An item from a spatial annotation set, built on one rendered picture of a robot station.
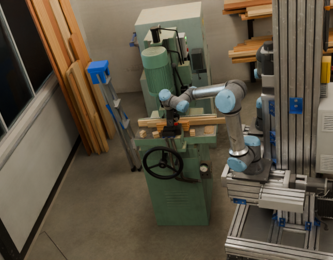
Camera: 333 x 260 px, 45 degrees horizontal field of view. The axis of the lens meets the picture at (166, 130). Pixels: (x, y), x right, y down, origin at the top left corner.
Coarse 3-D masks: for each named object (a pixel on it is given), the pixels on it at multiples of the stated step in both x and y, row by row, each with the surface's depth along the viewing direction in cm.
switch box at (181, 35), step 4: (184, 32) 298; (180, 36) 294; (184, 36) 294; (176, 40) 293; (180, 40) 293; (184, 40) 293; (180, 44) 295; (184, 44) 294; (184, 48) 296; (180, 52) 298; (184, 52) 298; (180, 56) 300; (184, 56) 299
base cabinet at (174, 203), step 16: (208, 144) 358; (192, 160) 298; (192, 176) 306; (160, 192) 321; (176, 192) 318; (192, 192) 316; (208, 192) 341; (160, 208) 331; (176, 208) 328; (192, 208) 326; (208, 208) 336; (160, 224) 342; (176, 224) 339; (192, 224) 336; (208, 224) 333
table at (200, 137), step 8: (144, 128) 306; (152, 128) 304; (192, 128) 295; (200, 128) 293; (216, 128) 291; (136, 136) 299; (152, 136) 295; (160, 136) 294; (184, 136) 288; (192, 136) 287; (200, 136) 285; (208, 136) 284; (216, 136) 288; (136, 144) 298; (144, 144) 297; (152, 144) 296; (160, 144) 294; (184, 144) 285
